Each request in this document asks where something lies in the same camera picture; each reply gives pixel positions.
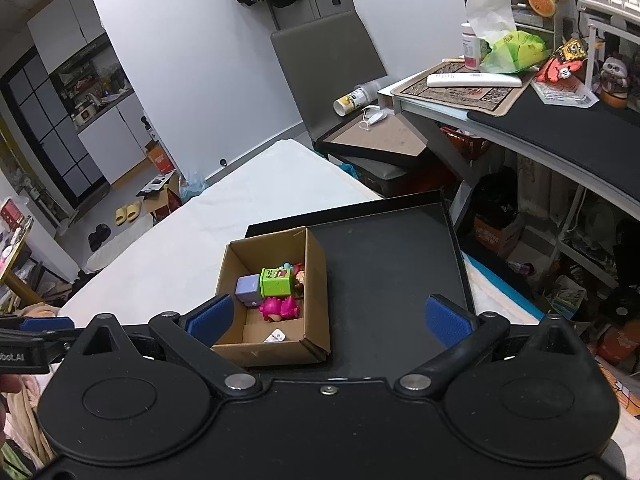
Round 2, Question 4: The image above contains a yellow white bottle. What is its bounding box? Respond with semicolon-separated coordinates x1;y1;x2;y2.
333;86;374;117

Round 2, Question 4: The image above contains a dark flat packet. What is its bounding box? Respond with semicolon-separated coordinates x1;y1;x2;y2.
136;175;176;197

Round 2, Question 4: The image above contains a clear plastic bag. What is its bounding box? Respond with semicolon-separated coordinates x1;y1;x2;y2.
178;169;209;202

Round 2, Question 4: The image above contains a red yellow snack packet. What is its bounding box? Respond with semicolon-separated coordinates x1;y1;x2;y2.
537;34;589;84

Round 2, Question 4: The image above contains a black framed sliding door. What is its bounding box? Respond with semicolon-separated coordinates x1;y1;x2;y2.
0;44;107;212

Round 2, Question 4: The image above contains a clear plastic packet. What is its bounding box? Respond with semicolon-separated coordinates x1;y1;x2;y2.
530;77;601;109

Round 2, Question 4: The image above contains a black framed brown board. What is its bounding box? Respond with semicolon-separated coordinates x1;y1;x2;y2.
314;109;429;166

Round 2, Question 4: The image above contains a red basket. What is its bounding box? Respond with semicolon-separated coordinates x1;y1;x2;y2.
439;125;492;162

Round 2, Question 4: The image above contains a white wire rack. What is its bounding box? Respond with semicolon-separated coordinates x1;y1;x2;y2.
554;184;640;283

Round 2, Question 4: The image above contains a beige blanket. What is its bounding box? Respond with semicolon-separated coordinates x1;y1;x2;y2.
7;374;57;467

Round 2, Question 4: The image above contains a pink jar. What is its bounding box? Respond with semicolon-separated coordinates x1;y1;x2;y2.
460;22;489;72

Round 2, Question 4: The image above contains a pair of black slippers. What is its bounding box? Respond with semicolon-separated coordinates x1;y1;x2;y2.
87;223;114;252

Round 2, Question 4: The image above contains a panda figurine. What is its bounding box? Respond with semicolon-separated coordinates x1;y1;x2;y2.
597;54;632;109

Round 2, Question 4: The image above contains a purple block toy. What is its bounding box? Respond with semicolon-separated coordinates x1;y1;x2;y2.
235;275;264;307

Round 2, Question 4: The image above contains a patterned brown mat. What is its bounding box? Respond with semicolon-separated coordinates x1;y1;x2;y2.
392;59;539;121

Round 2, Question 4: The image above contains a black bag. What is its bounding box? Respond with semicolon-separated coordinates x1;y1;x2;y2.
472;167;521;234

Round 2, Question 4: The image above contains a white face mask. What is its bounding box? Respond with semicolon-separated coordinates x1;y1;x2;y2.
359;107;389;132

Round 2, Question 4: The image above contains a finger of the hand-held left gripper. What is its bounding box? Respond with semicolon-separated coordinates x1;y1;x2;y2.
0;315;77;349

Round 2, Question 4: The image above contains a black desk mat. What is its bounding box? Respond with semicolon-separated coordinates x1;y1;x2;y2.
467;77;640;197

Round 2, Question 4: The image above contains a green plastic bag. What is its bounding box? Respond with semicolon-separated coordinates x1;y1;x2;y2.
482;30;549;74

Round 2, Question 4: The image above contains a white kitchen cabinet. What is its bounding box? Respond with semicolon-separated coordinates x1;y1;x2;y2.
27;0;152;187

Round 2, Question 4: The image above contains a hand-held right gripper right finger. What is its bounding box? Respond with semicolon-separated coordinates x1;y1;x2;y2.
393;293;601;394

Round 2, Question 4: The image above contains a black tray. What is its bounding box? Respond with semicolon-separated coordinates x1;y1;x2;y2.
244;189;476;379

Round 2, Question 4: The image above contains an orange printed carton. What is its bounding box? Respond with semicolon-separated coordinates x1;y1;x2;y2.
474;214;524;254

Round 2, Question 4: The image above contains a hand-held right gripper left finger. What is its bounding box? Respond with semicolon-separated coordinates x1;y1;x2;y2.
58;293;262;395

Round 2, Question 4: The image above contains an orange box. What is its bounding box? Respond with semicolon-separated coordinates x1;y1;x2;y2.
144;140;177;174

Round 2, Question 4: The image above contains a green cube toy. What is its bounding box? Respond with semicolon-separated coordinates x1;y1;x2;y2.
259;267;295;299

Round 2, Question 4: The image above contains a grey chair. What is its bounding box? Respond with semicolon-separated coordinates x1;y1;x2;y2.
269;9;409;197

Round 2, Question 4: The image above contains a grey desk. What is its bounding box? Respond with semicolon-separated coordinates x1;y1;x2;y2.
377;77;640;281

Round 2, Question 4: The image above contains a white tissue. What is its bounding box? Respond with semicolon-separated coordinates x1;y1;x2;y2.
464;0;517;42

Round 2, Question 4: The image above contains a pink figure toy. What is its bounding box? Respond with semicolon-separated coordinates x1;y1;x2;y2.
257;296;303;322

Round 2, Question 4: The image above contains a white remote control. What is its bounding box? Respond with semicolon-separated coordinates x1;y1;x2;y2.
425;72;524;89

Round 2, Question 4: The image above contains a brown floor cardboard box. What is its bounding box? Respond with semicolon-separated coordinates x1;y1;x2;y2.
142;172;184;224

